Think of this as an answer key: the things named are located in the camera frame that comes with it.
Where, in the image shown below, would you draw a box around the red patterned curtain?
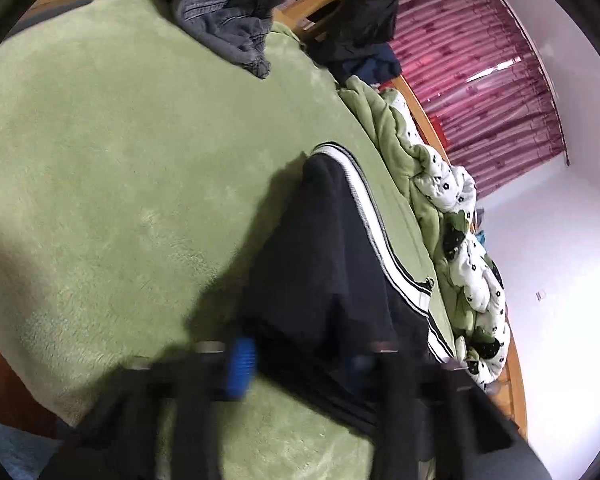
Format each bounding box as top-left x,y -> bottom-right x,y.
392,0 -> 571,198

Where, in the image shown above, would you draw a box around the navy cloth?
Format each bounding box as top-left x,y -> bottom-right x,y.
330,42 -> 401,86

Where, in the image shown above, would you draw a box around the wooden bed frame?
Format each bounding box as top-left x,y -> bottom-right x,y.
152,0 -> 530,443

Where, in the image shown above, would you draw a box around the white floral quilt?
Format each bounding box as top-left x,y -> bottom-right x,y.
337,76 -> 511,393

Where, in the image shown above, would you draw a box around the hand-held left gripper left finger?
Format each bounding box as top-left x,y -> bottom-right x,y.
40,337 -> 258,480

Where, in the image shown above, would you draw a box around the person's blue trouser leg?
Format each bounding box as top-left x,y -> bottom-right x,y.
0,420 -> 71,480

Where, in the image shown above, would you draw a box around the black pants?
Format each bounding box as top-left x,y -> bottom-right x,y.
240,142 -> 458,441

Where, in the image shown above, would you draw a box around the green fleece blanket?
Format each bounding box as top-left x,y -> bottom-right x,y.
0,0 -> 456,480

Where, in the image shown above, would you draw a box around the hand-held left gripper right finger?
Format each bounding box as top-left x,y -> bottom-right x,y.
347,340 -> 531,480

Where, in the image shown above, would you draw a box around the black jacket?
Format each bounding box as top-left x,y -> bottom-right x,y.
310,0 -> 400,63

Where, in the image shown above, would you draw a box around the grey jeans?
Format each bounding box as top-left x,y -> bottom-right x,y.
172,0 -> 311,79

